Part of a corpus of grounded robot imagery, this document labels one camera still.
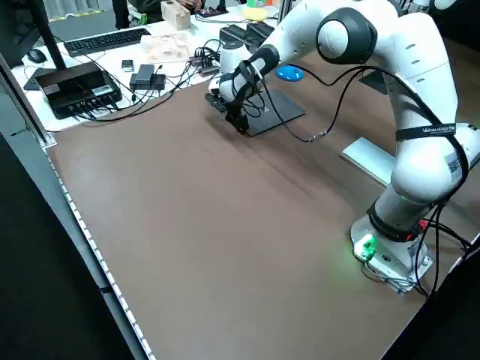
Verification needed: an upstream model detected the black power supply box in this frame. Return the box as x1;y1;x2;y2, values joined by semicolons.
247;22;281;48
219;25;251;52

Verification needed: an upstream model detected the grey usb hub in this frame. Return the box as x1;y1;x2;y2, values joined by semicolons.
189;55;221;76

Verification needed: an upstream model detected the black keyboard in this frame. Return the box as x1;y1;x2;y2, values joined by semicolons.
63;28;152;58

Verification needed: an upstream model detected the black power adapter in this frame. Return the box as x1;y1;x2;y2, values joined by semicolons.
129;64;166;91

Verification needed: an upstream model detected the grey table frame rail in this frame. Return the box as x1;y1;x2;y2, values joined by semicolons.
0;52;155;360

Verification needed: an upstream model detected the person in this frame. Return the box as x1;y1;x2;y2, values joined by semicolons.
111;0;206;30

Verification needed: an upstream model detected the clear plastic bag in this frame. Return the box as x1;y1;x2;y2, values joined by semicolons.
141;31;192;63

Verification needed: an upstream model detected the aluminium frame post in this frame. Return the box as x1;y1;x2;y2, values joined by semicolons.
277;0;297;23

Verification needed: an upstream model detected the blue desk lamp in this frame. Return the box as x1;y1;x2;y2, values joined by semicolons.
276;65;305;82

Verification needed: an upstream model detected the black dock box with ports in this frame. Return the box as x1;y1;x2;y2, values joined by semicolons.
34;61;123;120

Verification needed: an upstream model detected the black monitor stand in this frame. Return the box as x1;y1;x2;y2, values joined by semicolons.
24;0;68;91

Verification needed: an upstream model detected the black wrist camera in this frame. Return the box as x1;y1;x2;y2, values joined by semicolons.
204;92;228;113

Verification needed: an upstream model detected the black mouse pad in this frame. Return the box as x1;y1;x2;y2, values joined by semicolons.
359;70;387;95

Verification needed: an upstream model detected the wooden box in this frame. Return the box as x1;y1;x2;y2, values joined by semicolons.
160;1;192;31

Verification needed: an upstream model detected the grey laptop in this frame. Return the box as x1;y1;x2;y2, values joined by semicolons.
209;88;307;138

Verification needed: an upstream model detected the black arm cable with connector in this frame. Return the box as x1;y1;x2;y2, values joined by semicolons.
239;61;470;181

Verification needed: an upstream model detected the black computer mouse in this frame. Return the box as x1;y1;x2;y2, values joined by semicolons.
26;48;48;64

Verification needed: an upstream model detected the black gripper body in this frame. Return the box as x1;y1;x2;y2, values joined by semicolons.
223;95;248;123

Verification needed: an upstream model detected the yellow round object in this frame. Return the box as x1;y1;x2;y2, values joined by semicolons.
242;7;269;22

